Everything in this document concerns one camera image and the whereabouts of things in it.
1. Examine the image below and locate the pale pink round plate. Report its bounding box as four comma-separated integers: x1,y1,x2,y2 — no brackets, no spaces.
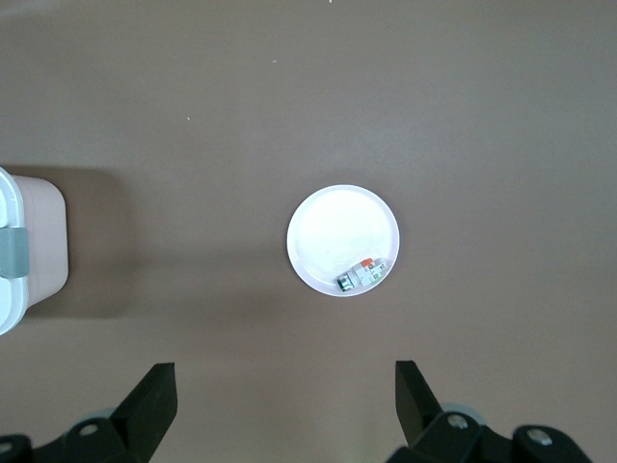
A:
286,183,401,298

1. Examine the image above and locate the white switch with green button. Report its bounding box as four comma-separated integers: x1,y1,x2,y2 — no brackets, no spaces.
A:
335,259,389,294

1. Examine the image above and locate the white lidded storage box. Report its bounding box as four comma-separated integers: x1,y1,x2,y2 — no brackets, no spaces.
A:
0,166,67,337

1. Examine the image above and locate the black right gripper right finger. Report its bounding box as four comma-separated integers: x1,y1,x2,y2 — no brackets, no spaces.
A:
389,360,594,463

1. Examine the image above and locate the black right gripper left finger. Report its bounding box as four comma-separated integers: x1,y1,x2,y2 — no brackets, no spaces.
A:
0,362,179,463

